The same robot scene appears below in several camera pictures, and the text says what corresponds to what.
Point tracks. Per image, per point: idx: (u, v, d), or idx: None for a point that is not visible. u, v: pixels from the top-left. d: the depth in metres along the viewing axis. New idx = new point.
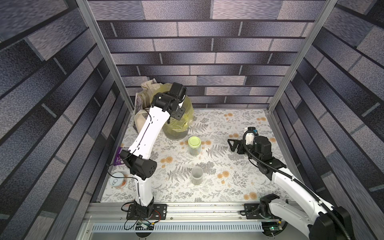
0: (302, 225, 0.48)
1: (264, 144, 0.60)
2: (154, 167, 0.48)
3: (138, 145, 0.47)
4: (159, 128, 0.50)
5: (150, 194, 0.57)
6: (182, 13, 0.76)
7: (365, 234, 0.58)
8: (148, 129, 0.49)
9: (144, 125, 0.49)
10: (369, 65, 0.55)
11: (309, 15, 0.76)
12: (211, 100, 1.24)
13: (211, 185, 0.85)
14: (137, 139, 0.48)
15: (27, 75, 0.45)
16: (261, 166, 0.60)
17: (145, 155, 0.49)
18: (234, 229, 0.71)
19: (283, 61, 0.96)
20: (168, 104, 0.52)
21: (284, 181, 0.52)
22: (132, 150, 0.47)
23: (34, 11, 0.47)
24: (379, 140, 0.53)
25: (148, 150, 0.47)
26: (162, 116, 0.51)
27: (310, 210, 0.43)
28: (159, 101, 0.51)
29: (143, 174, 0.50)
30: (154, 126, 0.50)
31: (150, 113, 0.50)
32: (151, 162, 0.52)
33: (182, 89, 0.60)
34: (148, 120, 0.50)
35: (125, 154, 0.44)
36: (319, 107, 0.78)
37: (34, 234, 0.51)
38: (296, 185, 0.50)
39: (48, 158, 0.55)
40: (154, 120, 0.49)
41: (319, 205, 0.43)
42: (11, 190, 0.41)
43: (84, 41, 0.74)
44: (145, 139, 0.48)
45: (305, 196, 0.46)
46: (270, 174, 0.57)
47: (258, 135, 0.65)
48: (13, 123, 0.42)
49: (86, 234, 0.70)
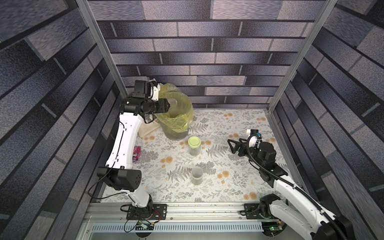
0: (304, 231, 0.48)
1: (268, 153, 0.58)
2: (139, 176, 0.52)
3: (117, 157, 0.43)
4: (133, 133, 0.49)
5: (146, 195, 0.66)
6: (182, 13, 0.76)
7: (365, 234, 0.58)
8: (124, 137, 0.45)
9: (117, 134, 0.46)
10: (369, 65, 0.55)
11: (310, 15, 0.76)
12: (211, 100, 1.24)
13: (211, 185, 0.85)
14: (113, 151, 0.44)
15: (27, 75, 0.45)
16: (263, 173, 0.60)
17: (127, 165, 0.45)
18: (235, 229, 0.71)
19: (283, 61, 0.96)
20: (139, 107, 0.49)
21: (285, 188, 0.53)
22: (110, 164, 0.43)
23: (34, 11, 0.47)
24: (379, 140, 0.53)
25: (128, 159, 0.46)
26: (133, 120, 0.47)
27: (312, 219, 0.44)
28: (129, 106, 0.48)
29: (130, 186, 0.46)
30: (128, 132, 0.46)
31: (121, 120, 0.47)
32: (134, 172, 0.48)
33: (147, 85, 0.56)
34: (120, 127, 0.46)
35: (104, 171, 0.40)
36: (319, 107, 0.78)
37: (34, 234, 0.51)
38: (297, 193, 0.50)
39: (48, 158, 0.55)
40: (127, 126, 0.46)
41: (321, 214, 0.44)
42: (11, 190, 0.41)
43: (84, 41, 0.74)
44: (122, 149, 0.44)
45: (307, 205, 0.46)
46: (272, 182, 0.58)
47: (263, 142, 0.62)
48: (13, 124, 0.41)
49: (86, 234, 0.70)
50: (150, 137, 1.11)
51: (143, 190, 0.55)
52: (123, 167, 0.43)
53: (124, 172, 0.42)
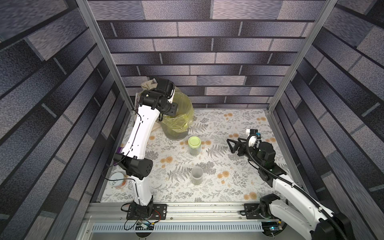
0: (304, 230, 0.48)
1: (268, 153, 0.59)
2: (150, 166, 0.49)
3: (132, 147, 0.47)
4: (149, 126, 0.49)
5: (149, 193, 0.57)
6: (182, 13, 0.76)
7: (365, 234, 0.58)
8: (140, 129, 0.48)
9: (134, 125, 0.48)
10: (369, 65, 0.55)
11: (310, 15, 0.76)
12: (211, 100, 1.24)
13: (211, 185, 0.85)
14: (129, 141, 0.47)
15: (27, 75, 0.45)
16: (262, 173, 0.61)
17: (140, 156, 0.49)
18: (234, 229, 0.71)
19: (283, 61, 0.96)
20: (157, 101, 0.51)
21: (284, 187, 0.53)
22: (125, 152, 0.47)
23: (34, 11, 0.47)
24: (379, 140, 0.53)
25: (142, 150, 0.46)
26: (150, 114, 0.49)
27: (310, 217, 0.44)
28: (148, 98, 0.50)
29: (141, 174, 0.50)
30: (144, 125, 0.49)
31: (138, 112, 0.49)
32: (146, 161, 0.52)
33: (169, 85, 0.59)
34: (138, 119, 0.48)
35: (119, 157, 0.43)
36: (319, 107, 0.78)
37: (34, 234, 0.51)
38: (296, 192, 0.51)
39: (48, 158, 0.55)
40: (144, 119, 0.48)
41: (319, 211, 0.44)
42: (11, 190, 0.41)
43: (84, 41, 0.74)
44: (137, 139, 0.47)
45: (306, 203, 0.47)
46: (271, 181, 0.58)
47: (263, 142, 0.63)
48: (13, 123, 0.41)
49: (86, 234, 0.70)
50: (150, 137, 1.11)
51: (147, 188, 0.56)
52: (136, 157, 0.47)
53: (137, 161, 0.46)
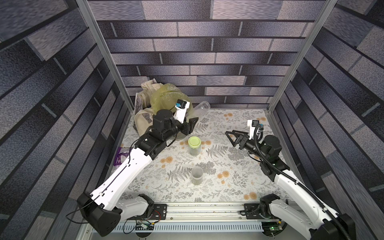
0: (304, 229, 0.47)
1: (274, 148, 0.55)
2: (116, 220, 0.45)
3: (104, 191, 0.40)
4: (133, 172, 0.46)
5: (142, 202, 0.63)
6: (182, 13, 0.76)
7: (365, 234, 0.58)
8: (122, 173, 0.43)
9: (120, 167, 0.44)
10: (369, 65, 0.55)
11: (310, 15, 0.76)
12: (211, 100, 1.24)
13: (211, 185, 0.85)
14: (105, 183, 0.41)
15: (27, 75, 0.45)
16: (264, 167, 0.59)
17: (108, 205, 0.40)
18: (234, 229, 0.71)
19: (283, 61, 0.96)
20: (151, 149, 0.48)
21: (287, 183, 0.51)
22: (94, 196, 0.40)
23: (34, 11, 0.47)
24: (379, 140, 0.53)
25: (113, 198, 0.42)
26: (141, 159, 0.46)
27: (314, 217, 0.43)
28: (144, 144, 0.48)
29: (100, 229, 0.40)
30: (128, 169, 0.44)
31: (130, 154, 0.46)
32: (111, 217, 0.42)
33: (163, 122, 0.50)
34: (126, 161, 0.45)
35: (83, 201, 0.39)
36: (319, 107, 0.78)
37: (34, 234, 0.51)
38: (300, 190, 0.49)
39: (48, 158, 0.55)
40: (132, 163, 0.45)
41: (323, 211, 0.43)
42: (12, 190, 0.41)
43: (84, 41, 0.74)
44: (114, 185, 0.41)
45: (310, 202, 0.45)
46: (273, 176, 0.56)
47: (270, 136, 0.58)
48: (13, 123, 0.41)
49: (86, 234, 0.70)
50: None
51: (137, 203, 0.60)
52: (103, 205, 0.39)
53: (100, 213, 0.37)
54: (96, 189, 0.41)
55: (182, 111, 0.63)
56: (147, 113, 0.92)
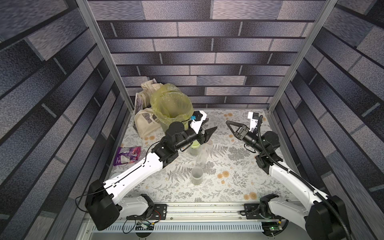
0: (299, 218, 0.48)
1: (272, 146, 0.55)
2: (113, 218, 0.45)
3: (116, 183, 0.43)
4: (145, 173, 0.49)
5: (143, 203, 0.63)
6: (182, 13, 0.76)
7: (365, 234, 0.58)
8: (135, 171, 0.47)
9: (135, 165, 0.48)
10: (369, 65, 0.55)
11: (310, 15, 0.76)
12: (211, 100, 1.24)
13: (211, 185, 0.85)
14: (119, 177, 0.45)
15: (27, 75, 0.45)
16: (259, 158, 0.61)
17: (116, 197, 0.43)
18: (234, 229, 0.71)
19: (283, 61, 0.96)
20: (166, 158, 0.53)
21: (280, 173, 0.53)
22: (107, 185, 0.42)
23: (34, 11, 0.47)
24: (379, 140, 0.53)
25: (122, 193, 0.44)
26: (155, 164, 0.50)
27: (305, 200, 0.44)
28: (159, 152, 0.53)
29: (100, 219, 0.40)
30: (142, 170, 0.48)
31: (146, 156, 0.51)
32: (115, 212, 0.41)
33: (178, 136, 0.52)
34: (141, 162, 0.49)
35: (95, 188, 0.41)
36: (319, 107, 0.78)
37: (34, 234, 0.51)
38: (291, 177, 0.51)
39: (48, 158, 0.55)
40: (146, 165, 0.49)
41: (314, 194, 0.44)
42: (11, 190, 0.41)
43: (84, 41, 0.74)
44: (126, 180, 0.44)
45: (301, 187, 0.47)
46: (267, 169, 0.59)
47: (270, 132, 0.57)
48: (13, 124, 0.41)
49: (86, 234, 0.70)
50: (150, 137, 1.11)
51: (138, 203, 0.60)
52: (112, 195, 0.41)
53: (108, 203, 0.39)
54: (109, 179, 0.44)
55: (198, 124, 0.59)
56: (147, 113, 0.92)
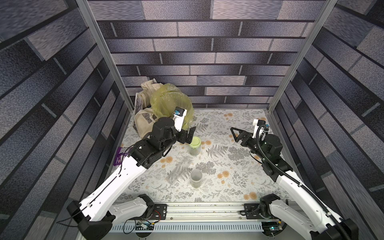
0: (304, 230, 0.48)
1: (275, 146, 0.54)
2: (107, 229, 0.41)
3: (92, 203, 0.39)
4: (124, 183, 0.43)
5: (141, 206, 0.62)
6: (182, 13, 0.76)
7: (365, 235, 0.58)
8: (111, 184, 0.41)
9: (110, 177, 0.42)
10: (369, 65, 0.55)
11: (310, 15, 0.76)
12: (211, 100, 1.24)
13: (211, 185, 0.85)
14: (94, 193, 0.40)
15: (27, 75, 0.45)
16: (267, 167, 0.57)
17: (95, 217, 0.39)
18: (234, 229, 0.71)
19: (283, 61, 0.96)
20: (145, 159, 0.44)
21: (289, 185, 0.50)
22: (82, 206, 0.39)
23: (34, 11, 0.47)
24: (379, 140, 0.53)
25: (101, 210, 0.40)
26: (133, 170, 0.43)
27: (316, 220, 0.42)
28: (138, 152, 0.45)
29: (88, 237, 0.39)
30: (119, 180, 0.42)
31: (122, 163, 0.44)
32: (101, 226, 0.42)
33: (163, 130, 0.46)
34: (117, 171, 0.43)
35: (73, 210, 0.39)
36: (319, 107, 0.78)
37: (34, 234, 0.51)
38: (302, 192, 0.48)
39: (48, 158, 0.55)
40: (123, 174, 0.42)
41: (327, 216, 0.42)
42: (11, 190, 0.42)
43: (84, 41, 0.74)
44: (102, 195, 0.40)
45: (313, 206, 0.44)
46: (275, 176, 0.55)
47: (268, 135, 0.57)
48: (13, 123, 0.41)
49: None
50: None
51: (136, 206, 0.60)
52: (89, 217, 0.38)
53: (86, 225, 0.36)
54: (85, 198, 0.40)
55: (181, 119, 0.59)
56: (147, 113, 0.92)
